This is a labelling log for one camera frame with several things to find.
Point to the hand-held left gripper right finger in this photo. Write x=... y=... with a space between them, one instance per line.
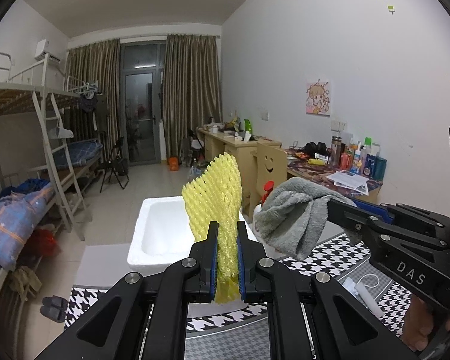
x=241 y=266

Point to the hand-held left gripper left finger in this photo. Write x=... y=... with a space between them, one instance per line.
x=212 y=266

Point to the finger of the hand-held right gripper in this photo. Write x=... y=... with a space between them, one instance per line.
x=350 y=219
x=375 y=207

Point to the light blue face mask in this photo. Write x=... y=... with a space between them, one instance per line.
x=363 y=292

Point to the grey towel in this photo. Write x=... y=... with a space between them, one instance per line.
x=296 y=217

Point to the white foam box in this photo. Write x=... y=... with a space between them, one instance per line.
x=161 y=228

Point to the yellow foam fruit net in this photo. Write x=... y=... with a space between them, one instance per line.
x=213 y=191

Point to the person's right hand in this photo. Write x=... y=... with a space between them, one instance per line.
x=420 y=318

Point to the houndstooth tablecloth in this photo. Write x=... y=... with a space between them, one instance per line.
x=393 y=300

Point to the white papers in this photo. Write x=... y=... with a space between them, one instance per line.
x=348 y=182

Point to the teal bottle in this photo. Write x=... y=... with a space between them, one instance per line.
x=380 y=168

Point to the blue jar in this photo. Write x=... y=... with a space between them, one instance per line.
x=367 y=168

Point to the red bottle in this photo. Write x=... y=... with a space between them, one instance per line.
x=347 y=160

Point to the wooden desk with printed mat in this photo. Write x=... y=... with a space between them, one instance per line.
x=315 y=174

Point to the green-capped white bottle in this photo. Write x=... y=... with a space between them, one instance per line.
x=367 y=148

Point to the yellow tube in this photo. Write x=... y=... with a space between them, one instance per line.
x=316 y=161

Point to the steel thermos bottle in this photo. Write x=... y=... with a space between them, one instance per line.
x=336 y=150

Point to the black headphones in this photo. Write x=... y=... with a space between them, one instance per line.
x=315 y=149

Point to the white red-pump lotion bottle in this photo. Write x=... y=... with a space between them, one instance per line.
x=268 y=189

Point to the pack of water bottles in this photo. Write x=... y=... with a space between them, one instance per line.
x=198 y=173

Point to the wooden smiley chair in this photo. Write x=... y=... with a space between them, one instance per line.
x=270 y=165

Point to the orange box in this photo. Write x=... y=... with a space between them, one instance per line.
x=173 y=163

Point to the long wooden desk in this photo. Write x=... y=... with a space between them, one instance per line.
x=225 y=150

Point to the green plastic container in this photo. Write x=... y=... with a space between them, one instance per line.
x=248 y=125

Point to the black folding chair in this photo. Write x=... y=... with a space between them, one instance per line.
x=116 y=165

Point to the dark grey slipper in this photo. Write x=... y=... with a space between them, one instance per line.
x=54 y=301
x=54 y=314

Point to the red bag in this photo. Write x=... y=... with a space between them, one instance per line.
x=41 y=242

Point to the brown curtain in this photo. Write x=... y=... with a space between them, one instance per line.
x=93 y=78
x=191 y=93

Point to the white metal bunk bed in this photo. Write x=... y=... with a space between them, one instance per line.
x=41 y=93
x=78 y=150

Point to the glass balcony door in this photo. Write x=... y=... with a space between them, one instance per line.
x=142 y=101

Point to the blue purple bag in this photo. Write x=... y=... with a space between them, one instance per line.
x=18 y=221

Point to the grey hanging cloth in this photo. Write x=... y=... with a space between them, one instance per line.
x=60 y=133

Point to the dark hanging garment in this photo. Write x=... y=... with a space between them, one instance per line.
x=88 y=103

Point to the white air conditioner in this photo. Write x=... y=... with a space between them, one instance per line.
x=47 y=50

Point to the double wall socket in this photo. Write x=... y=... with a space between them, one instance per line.
x=338 y=126

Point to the cartoon wall poster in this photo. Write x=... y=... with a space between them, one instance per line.
x=318 y=97

